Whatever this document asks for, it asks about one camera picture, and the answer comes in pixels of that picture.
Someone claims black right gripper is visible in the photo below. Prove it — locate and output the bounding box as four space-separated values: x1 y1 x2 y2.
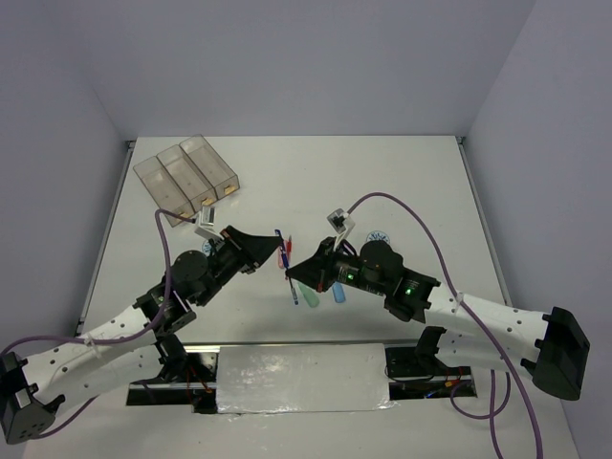
287 236 387 295

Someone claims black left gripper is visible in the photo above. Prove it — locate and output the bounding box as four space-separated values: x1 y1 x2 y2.
195 225 283 306

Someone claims blue gel pen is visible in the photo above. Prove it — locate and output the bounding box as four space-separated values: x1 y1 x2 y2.
280 240 299 305

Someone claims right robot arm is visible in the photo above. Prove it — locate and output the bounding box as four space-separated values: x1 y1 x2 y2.
287 237 590 401

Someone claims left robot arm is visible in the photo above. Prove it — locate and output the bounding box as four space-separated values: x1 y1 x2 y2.
1 226 280 445

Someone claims green correction tape case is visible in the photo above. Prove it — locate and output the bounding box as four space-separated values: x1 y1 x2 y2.
297 282 320 308

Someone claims blue correction tape case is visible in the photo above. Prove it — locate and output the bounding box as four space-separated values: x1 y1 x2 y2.
332 283 346 304

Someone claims blue ink jar right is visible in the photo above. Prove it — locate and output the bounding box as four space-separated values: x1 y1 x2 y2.
366 230 391 245

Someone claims clear three-compartment organizer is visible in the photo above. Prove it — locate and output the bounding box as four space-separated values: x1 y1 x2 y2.
133 135 240 218

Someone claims silver tape sheet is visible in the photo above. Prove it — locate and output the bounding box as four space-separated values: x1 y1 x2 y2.
216 343 393 414

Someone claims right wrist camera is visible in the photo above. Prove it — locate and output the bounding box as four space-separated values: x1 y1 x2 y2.
327 208 355 250

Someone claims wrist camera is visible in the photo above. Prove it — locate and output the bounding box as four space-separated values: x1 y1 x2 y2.
327 208 355 250
194 206 219 240

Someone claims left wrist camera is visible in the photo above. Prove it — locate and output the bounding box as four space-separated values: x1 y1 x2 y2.
194 206 219 240

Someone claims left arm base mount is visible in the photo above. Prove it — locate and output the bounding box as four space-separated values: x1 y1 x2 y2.
126 336 220 415

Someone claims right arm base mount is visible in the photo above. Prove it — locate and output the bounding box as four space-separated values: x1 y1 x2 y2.
384 326 476 401

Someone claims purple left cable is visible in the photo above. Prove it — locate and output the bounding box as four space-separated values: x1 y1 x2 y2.
0 208 198 441

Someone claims purple cable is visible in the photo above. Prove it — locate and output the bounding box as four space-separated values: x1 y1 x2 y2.
346 192 546 459
0 208 198 441

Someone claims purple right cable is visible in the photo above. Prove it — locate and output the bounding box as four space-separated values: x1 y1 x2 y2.
346 192 546 459

